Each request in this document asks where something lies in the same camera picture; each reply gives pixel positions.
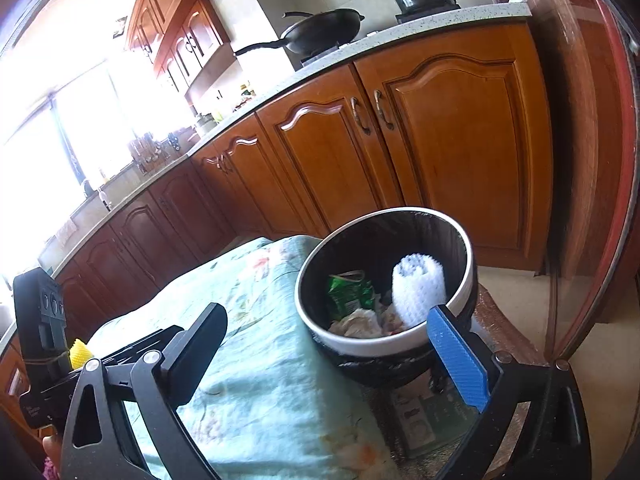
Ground wooden knife block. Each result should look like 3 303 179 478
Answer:
127 132 168 173

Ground black wok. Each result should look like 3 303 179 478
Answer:
234 8 366 58

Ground person's left forearm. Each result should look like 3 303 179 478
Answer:
41 434 66 480

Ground yellow foam net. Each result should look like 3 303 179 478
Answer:
70 338 96 372

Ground light green floral blanket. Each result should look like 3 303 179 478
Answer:
85 235 401 480

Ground speckled kitchen countertop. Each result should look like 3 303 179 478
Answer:
37 2 532 281

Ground wooden upper cabinets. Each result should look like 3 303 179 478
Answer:
125 0 236 96

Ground white round trash bin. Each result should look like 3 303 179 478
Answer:
294 206 480 388

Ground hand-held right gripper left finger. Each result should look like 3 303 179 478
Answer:
60 302 228 480

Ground green snack packet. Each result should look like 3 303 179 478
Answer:
327 270 377 321

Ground green printed card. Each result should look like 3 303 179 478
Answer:
390 385 481 461

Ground bright window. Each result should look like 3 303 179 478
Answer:
0 50 196 281

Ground white foam net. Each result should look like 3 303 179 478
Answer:
391 252 447 331

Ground large wooden cabinet door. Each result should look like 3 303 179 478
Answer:
355 25 546 271

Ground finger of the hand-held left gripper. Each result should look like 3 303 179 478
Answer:
97 325 186 368

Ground crumpled white paper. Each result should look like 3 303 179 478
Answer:
327 308 383 338

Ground dark wooden lower cabinets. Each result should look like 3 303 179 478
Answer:
0 155 238 411

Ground arched wooden cabinet door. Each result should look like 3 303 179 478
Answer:
257 62 406 241

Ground crumpled pink wrapper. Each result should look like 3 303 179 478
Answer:
382 305 408 336

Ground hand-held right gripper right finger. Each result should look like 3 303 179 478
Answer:
427 304 593 480

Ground scalloped wooden cabinet door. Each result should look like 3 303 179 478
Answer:
192 115 328 241

